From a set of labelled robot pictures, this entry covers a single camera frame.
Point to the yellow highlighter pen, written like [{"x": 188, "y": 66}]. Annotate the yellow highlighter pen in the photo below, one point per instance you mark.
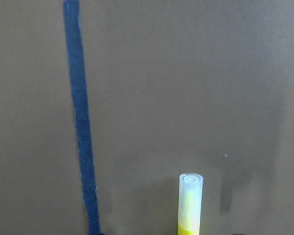
[{"x": 189, "y": 204}]

